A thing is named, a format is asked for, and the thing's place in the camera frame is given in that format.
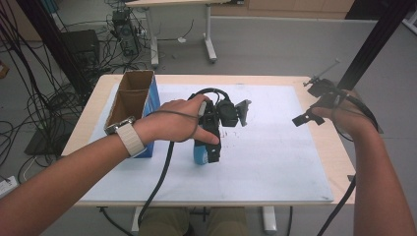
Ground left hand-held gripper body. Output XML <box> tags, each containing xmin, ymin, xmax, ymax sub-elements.
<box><xmin>205</xmin><ymin>97</ymin><xmax>253</xmax><ymax>129</ymax></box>

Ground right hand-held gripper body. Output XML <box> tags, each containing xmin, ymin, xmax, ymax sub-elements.
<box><xmin>303</xmin><ymin>58</ymin><xmax>350</xmax><ymax>109</ymax></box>

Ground blue bottle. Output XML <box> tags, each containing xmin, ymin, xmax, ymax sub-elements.
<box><xmin>192</xmin><ymin>139</ymin><xmax>210</xmax><ymax>166</ymax></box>

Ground blue cardboard box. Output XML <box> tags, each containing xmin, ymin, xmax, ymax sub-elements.
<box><xmin>103</xmin><ymin>69</ymin><xmax>161</xmax><ymax>159</ymax></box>

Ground person's right hand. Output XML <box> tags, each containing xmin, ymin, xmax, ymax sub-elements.
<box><xmin>311</xmin><ymin>89</ymin><xmax>378</xmax><ymax>141</ymax></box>

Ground person's left hand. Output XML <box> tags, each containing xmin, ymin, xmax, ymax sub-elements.
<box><xmin>132</xmin><ymin>93</ymin><xmax>220</xmax><ymax>146</ymax></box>

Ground white table mat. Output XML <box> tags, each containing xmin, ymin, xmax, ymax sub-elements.
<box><xmin>80</xmin><ymin>83</ymin><xmax>334</xmax><ymax>203</ymax></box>

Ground person's right leg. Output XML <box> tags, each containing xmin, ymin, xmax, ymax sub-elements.
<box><xmin>206</xmin><ymin>206</ymin><xmax>249</xmax><ymax>236</ymax></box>

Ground person's leg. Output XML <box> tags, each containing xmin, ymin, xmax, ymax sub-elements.
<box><xmin>139</xmin><ymin>206</ymin><xmax>191</xmax><ymax>236</ymax></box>
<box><xmin>206</xmin><ymin>206</ymin><xmax>249</xmax><ymax>236</ymax></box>

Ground white table leg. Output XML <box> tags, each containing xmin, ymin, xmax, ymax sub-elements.
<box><xmin>261</xmin><ymin>206</ymin><xmax>278</xmax><ymax>235</ymax></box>
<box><xmin>131</xmin><ymin>206</ymin><xmax>146</xmax><ymax>234</ymax></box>

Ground person's left leg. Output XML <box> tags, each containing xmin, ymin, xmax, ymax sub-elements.
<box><xmin>139</xmin><ymin>206</ymin><xmax>191</xmax><ymax>236</ymax></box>

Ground white desk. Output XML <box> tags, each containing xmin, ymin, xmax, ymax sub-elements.
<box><xmin>125</xmin><ymin>0</ymin><xmax>245</xmax><ymax>67</ymax></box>

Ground white furniture edge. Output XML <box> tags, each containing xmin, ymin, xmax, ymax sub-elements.
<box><xmin>402</xmin><ymin>13</ymin><xmax>417</xmax><ymax>35</ymax></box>

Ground computer tower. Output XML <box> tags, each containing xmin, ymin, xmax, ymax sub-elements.
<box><xmin>111</xmin><ymin>9</ymin><xmax>141</xmax><ymax>57</ymax></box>

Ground black box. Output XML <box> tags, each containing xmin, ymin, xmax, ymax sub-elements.
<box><xmin>60</xmin><ymin>29</ymin><xmax>101</xmax><ymax>68</ymax></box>

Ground black floor mat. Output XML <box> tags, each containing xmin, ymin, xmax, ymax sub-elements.
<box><xmin>24</xmin><ymin>116</ymin><xmax>78</xmax><ymax>156</ymax></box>

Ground white power strip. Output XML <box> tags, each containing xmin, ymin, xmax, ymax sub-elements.
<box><xmin>0</xmin><ymin>175</ymin><xmax>19</xmax><ymax>199</ymax></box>

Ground brown box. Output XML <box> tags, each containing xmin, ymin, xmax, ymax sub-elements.
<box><xmin>0</xmin><ymin>59</ymin><xmax>11</xmax><ymax>80</ymax></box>

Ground thin grey wrist cord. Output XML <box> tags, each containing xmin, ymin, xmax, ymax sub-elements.
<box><xmin>144</xmin><ymin>108</ymin><xmax>201</xmax><ymax>141</ymax></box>

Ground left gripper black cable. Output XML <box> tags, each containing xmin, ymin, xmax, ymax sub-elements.
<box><xmin>137</xmin><ymin>88</ymin><xmax>232</xmax><ymax>229</ymax></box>

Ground black stand post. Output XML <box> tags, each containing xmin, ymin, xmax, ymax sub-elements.
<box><xmin>337</xmin><ymin>0</ymin><xmax>417</xmax><ymax>91</ymax></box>
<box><xmin>15</xmin><ymin>0</ymin><xmax>94</xmax><ymax>96</ymax></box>

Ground white strap wristwatch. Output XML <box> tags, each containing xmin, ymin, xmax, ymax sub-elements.
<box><xmin>103</xmin><ymin>116</ymin><xmax>148</xmax><ymax>159</ymax></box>

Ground black floor cable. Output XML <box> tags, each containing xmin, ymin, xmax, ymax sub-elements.
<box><xmin>285</xmin><ymin>206</ymin><xmax>294</xmax><ymax>236</ymax></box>
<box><xmin>96</xmin><ymin>206</ymin><xmax>134</xmax><ymax>236</ymax></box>

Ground tangle of black cables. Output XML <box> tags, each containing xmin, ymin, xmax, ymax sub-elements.
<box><xmin>0</xmin><ymin>0</ymin><xmax>112</xmax><ymax>168</ymax></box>

